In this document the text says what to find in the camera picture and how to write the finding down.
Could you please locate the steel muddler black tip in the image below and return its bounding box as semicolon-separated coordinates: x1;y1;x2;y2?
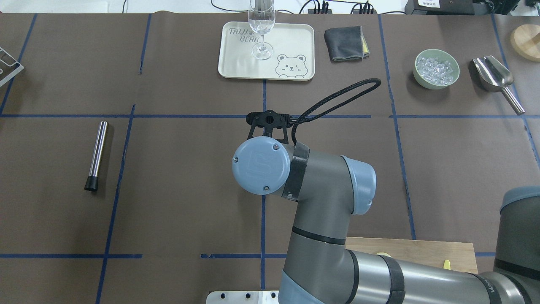
84;121;108;192

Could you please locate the steel ice scoop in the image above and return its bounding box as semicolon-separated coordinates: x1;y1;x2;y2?
472;55;525;116

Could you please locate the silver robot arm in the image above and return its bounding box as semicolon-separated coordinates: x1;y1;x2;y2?
232;136;540;304

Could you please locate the wooden cup tree stand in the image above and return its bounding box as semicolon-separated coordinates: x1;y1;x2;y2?
510;24;540;62

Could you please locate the cream bear tray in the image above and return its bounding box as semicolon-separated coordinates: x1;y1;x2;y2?
218;22;316;81

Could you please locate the grey folded cloth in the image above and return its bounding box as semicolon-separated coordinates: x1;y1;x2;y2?
324;26;370;62

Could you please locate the clear wine glass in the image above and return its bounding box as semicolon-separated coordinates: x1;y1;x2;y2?
248;0;275;60

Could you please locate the black power strip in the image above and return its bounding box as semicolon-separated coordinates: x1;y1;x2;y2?
299;0;377;15

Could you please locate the green bowl of ice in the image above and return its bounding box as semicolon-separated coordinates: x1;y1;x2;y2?
413;49;460;89

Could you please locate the yellow plastic knife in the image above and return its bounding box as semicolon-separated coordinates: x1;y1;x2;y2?
443;259;451;270

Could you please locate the bamboo cutting board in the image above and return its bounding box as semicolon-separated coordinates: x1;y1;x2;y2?
346;237;478;274

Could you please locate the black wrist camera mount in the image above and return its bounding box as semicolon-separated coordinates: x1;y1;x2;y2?
246;110;296;144

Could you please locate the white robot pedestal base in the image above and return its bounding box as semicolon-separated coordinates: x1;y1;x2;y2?
206;290;278;304

